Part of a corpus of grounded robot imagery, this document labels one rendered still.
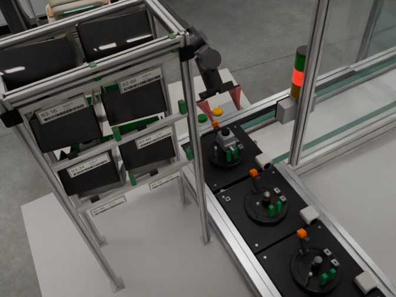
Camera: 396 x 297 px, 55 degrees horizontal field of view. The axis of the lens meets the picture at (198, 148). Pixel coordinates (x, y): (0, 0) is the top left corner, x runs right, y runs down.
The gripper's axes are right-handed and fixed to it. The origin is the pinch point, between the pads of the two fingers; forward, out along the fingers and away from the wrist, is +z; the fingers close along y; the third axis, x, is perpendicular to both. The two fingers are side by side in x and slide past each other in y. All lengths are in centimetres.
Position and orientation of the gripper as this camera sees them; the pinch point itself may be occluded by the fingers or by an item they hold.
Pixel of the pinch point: (225, 114)
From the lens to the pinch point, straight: 123.4
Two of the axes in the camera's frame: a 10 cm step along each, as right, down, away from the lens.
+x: -2.8, -0.6, 9.6
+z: 3.7, 9.1, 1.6
